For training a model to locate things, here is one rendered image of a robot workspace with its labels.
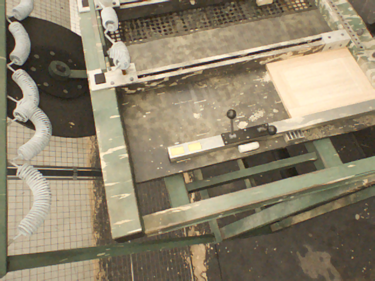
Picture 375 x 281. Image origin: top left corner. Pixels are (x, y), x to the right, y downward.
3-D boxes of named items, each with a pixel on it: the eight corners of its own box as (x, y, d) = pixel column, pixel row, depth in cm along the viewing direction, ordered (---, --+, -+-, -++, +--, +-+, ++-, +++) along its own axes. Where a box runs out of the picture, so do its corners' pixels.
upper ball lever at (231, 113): (238, 140, 115) (238, 110, 107) (229, 142, 115) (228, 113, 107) (235, 135, 118) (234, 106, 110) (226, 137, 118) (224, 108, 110)
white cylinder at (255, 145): (239, 153, 118) (258, 149, 119) (241, 150, 115) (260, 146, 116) (237, 147, 119) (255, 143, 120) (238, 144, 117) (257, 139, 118)
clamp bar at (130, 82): (345, 52, 142) (375, 9, 120) (98, 105, 127) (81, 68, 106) (336, 37, 146) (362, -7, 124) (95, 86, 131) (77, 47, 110)
